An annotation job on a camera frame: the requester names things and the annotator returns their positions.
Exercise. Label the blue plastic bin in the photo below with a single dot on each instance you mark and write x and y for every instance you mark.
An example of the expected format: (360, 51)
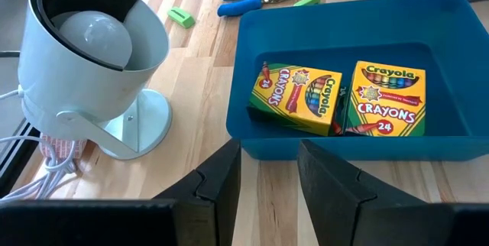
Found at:
(286, 32)

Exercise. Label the yellow green crayon box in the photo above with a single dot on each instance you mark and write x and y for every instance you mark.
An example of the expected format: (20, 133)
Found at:
(386, 101)
(294, 97)

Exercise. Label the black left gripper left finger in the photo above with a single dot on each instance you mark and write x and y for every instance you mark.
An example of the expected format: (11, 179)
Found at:
(214, 200)

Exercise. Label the white desk lamp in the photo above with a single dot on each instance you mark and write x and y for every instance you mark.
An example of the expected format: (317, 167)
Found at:
(76, 85)

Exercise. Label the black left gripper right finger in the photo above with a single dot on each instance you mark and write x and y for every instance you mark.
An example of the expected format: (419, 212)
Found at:
(340, 208)

